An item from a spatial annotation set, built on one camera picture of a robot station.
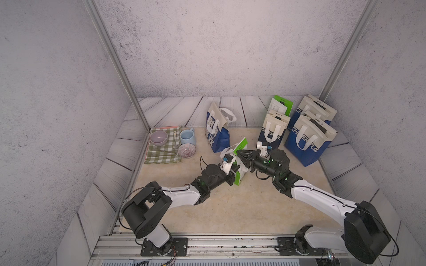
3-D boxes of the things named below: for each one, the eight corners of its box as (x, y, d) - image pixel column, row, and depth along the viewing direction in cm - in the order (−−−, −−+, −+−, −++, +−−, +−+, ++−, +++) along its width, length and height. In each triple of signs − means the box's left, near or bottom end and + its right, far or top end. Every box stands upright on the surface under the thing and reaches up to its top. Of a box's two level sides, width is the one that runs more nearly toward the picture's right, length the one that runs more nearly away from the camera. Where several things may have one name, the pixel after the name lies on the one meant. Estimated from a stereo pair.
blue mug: (180, 146, 112) (179, 139, 107) (183, 135, 119) (181, 127, 113) (195, 146, 112) (194, 139, 107) (197, 135, 119) (196, 127, 113)
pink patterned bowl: (178, 158, 106) (176, 154, 103) (180, 147, 112) (179, 143, 109) (195, 158, 106) (194, 154, 103) (196, 147, 112) (195, 143, 109)
